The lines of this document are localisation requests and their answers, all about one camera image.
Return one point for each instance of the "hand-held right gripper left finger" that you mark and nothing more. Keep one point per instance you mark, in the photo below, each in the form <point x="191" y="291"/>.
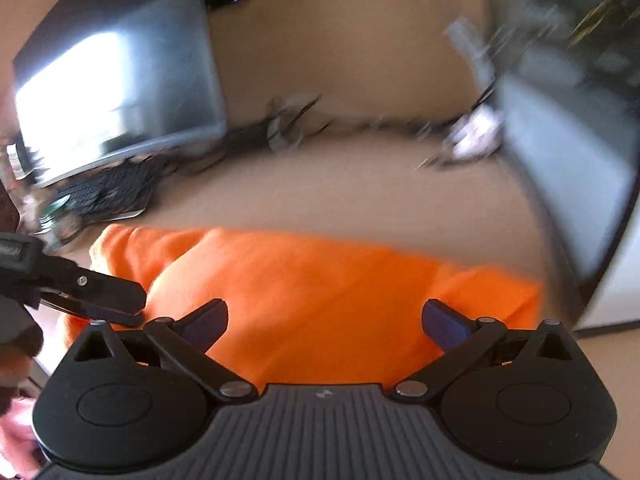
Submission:
<point x="202" y="327"/>

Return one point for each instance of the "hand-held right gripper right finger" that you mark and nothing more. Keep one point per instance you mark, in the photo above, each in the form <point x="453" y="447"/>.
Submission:
<point x="445" y="327"/>

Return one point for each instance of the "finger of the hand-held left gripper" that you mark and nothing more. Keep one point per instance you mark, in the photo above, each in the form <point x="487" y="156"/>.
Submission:
<point x="87" y="312"/>
<point x="100" y="290"/>

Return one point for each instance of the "orange garment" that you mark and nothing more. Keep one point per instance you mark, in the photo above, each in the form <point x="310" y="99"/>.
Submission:
<point x="310" y="300"/>

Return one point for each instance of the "green lid jar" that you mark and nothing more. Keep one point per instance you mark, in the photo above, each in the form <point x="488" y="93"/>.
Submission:
<point x="60" y="220"/>

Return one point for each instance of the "black keyboard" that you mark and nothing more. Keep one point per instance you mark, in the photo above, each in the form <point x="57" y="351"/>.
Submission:
<point x="107" y="190"/>

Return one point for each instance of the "pink printed cloth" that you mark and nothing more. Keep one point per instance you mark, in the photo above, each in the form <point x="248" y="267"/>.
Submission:
<point x="17" y="435"/>

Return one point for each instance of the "crumpled white tissue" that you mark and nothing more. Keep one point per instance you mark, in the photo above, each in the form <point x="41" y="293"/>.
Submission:
<point x="475" y="132"/>

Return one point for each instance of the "black computer monitor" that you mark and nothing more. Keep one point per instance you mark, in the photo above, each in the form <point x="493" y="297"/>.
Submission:
<point x="115" y="70"/>

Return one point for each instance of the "white computer case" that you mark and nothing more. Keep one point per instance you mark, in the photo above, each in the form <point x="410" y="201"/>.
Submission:
<point x="570" y="135"/>

